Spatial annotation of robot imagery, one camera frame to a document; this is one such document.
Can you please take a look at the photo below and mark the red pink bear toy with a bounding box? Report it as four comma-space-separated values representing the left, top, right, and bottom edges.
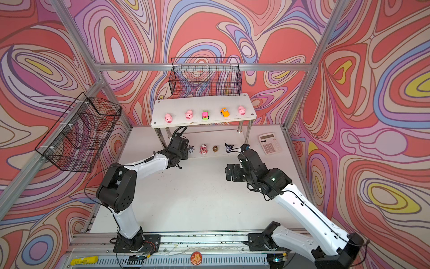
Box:
199, 144, 208, 155

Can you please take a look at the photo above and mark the pink pig toy front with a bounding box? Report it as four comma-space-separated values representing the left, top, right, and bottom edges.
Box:
165, 113, 173, 124

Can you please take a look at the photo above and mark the pink pig toy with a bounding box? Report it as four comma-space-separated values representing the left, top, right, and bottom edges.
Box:
165, 113, 173, 124
238, 106, 246, 115
185, 110, 193, 120

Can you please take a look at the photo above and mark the pink green toy car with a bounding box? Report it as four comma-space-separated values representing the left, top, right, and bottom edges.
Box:
202, 110, 209, 121

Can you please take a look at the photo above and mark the dark purple figure toy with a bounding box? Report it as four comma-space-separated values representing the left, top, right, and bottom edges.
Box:
225, 143, 234, 153

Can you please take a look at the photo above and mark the orange toy car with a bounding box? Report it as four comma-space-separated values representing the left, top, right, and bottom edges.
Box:
220, 108, 230, 118

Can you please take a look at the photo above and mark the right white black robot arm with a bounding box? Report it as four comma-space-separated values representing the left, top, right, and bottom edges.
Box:
225, 144, 369, 269

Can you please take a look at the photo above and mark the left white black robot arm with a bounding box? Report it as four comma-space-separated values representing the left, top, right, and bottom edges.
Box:
95, 126, 189, 254

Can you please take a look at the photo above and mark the pink white calculator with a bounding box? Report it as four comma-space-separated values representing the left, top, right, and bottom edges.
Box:
258, 133, 282, 155

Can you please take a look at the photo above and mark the white shelf table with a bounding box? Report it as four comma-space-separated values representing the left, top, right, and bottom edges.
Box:
151, 94, 256, 158

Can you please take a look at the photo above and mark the red round sticker badge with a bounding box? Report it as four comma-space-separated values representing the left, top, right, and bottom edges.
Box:
190, 251, 203, 266

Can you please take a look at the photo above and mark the yellow marker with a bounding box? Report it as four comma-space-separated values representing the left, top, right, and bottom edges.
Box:
70, 256, 99, 266

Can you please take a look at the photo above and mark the back black wire basket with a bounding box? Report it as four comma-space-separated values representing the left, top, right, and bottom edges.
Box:
169, 57, 242, 98

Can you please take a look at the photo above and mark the black wire basket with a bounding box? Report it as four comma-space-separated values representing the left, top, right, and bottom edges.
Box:
35, 93, 122, 173
169, 57, 242, 98

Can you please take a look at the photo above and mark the left black wire basket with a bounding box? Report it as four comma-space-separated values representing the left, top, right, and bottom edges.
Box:
35, 93, 122, 173

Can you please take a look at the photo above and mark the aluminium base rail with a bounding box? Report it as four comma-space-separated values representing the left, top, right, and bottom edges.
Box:
63, 228, 347, 269

